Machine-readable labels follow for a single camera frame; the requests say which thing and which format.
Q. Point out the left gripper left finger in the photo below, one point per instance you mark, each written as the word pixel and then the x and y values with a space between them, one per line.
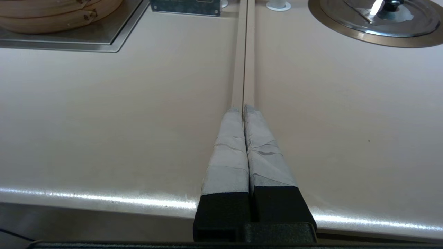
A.
pixel 226 173

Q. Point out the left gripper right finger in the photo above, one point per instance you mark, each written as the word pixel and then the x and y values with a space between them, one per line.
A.
pixel 270 173

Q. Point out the steel pot lid black knob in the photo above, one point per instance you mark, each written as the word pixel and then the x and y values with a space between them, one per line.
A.
pixel 415 24

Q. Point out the white metal pole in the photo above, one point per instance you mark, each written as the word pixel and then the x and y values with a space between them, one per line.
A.
pixel 278 5

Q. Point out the recessed stainless steel tray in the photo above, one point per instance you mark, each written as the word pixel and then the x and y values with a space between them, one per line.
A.
pixel 104 38

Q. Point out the stacked bamboo steamer baskets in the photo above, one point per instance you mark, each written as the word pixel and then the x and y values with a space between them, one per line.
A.
pixel 52 17

